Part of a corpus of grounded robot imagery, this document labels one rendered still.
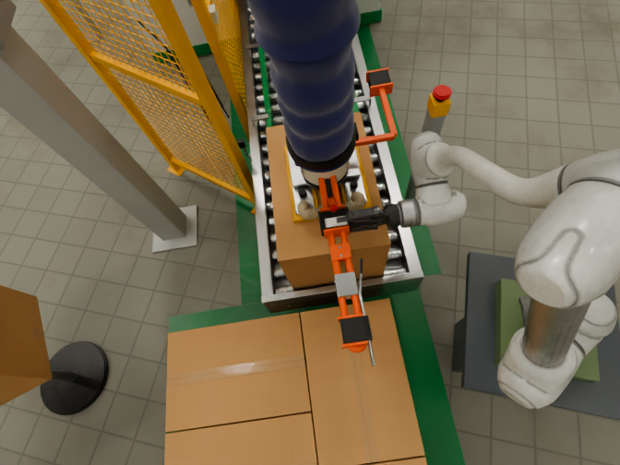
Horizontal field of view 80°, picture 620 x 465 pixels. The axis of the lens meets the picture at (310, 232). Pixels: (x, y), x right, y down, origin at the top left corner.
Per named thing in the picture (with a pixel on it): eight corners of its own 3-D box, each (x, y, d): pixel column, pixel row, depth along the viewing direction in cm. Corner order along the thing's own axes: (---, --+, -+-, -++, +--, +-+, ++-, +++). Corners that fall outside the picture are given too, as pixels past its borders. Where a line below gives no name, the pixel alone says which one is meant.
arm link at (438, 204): (414, 228, 125) (408, 189, 125) (460, 220, 124) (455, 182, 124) (423, 228, 114) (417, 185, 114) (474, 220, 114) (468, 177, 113)
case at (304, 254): (281, 178, 192) (265, 127, 156) (359, 166, 190) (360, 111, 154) (293, 291, 167) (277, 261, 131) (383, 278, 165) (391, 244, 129)
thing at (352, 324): (337, 320, 110) (337, 316, 106) (362, 315, 110) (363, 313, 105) (341, 349, 107) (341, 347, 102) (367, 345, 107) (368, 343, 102)
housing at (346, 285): (333, 279, 116) (332, 274, 112) (355, 275, 116) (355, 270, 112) (337, 301, 113) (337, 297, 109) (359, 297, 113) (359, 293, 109)
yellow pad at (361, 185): (330, 140, 150) (329, 132, 145) (355, 136, 149) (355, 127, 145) (345, 215, 136) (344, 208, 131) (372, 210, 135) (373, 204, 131)
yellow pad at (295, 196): (284, 149, 150) (281, 141, 146) (308, 144, 150) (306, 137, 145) (293, 223, 136) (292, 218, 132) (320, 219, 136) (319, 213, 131)
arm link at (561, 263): (580, 367, 110) (539, 427, 105) (525, 334, 121) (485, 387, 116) (682, 195, 54) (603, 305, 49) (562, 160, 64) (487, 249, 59)
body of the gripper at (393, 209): (402, 219, 114) (373, 224, 114) (399, 231, 122) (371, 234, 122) (397, 197, 117) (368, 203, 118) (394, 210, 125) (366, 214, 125)
